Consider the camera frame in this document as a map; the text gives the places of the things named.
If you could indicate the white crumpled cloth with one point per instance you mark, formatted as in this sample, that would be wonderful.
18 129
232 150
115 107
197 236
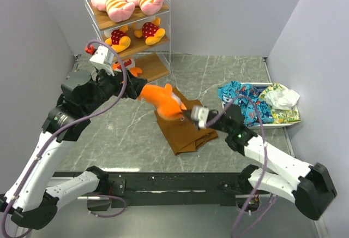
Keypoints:
282 99

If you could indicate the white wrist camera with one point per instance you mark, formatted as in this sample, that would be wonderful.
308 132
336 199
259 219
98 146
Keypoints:
200 116
101 58

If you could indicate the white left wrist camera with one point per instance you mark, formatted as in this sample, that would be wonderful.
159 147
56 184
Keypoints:
101 58

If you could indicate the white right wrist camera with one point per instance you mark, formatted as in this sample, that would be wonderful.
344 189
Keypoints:
200 116

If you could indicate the orange shark plush toy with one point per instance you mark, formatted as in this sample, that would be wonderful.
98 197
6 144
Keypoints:
129 64

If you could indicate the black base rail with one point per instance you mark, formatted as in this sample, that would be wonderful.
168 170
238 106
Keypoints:
170 188

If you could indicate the white wire wooden shelf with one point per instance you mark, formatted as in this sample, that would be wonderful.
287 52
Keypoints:
154 60

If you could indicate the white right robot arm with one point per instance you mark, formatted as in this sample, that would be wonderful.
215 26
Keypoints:
309 187

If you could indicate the brown folded cloth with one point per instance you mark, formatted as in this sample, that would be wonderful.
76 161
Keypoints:
181 134

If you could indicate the yellow frog plush polka dress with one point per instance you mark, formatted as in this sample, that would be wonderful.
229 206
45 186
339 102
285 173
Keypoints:
118 38

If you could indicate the orange goldfish plush toy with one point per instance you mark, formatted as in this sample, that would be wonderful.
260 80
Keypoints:
167 104

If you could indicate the blue patterned cloth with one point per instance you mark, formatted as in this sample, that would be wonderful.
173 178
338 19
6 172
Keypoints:
246 96

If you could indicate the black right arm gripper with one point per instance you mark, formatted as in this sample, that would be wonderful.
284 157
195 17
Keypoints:
187 113

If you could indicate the white laundry tray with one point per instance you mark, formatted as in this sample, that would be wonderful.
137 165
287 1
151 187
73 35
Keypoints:
272 104

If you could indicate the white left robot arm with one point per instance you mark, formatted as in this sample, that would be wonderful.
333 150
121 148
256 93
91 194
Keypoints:
31 203

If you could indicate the floral yellow green cloth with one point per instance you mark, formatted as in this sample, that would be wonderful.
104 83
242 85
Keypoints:
281 116

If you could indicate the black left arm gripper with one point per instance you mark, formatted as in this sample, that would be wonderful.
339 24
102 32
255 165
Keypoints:
133 85

